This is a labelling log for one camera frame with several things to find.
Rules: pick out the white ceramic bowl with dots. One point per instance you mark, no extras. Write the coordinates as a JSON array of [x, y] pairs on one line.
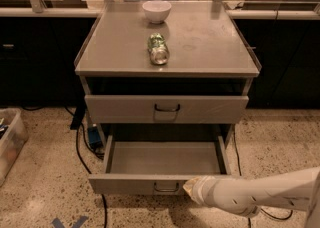
[[156, 11]]

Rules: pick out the blue power box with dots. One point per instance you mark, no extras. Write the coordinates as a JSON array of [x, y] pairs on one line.
[[94, 137]]

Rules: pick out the green soda can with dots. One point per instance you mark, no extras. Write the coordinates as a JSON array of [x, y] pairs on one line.
[[158, 50]]

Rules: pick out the clear plastic storage bin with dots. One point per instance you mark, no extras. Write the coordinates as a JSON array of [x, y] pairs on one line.
[[13, 136]]

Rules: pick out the grey top drawer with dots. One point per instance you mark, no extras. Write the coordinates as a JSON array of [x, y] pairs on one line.
[[166, 109]]

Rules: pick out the grey drawer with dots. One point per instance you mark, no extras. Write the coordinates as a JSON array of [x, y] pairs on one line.
[[158, 168], [166, 109]]

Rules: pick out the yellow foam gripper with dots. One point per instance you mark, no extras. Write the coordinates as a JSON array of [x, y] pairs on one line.
[[209, 191]]

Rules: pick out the grey metal drawer cabinet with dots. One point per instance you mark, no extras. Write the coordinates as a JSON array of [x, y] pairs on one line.
[[208, 56]]

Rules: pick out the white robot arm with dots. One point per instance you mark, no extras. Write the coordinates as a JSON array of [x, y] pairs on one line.
[[299, 190]]

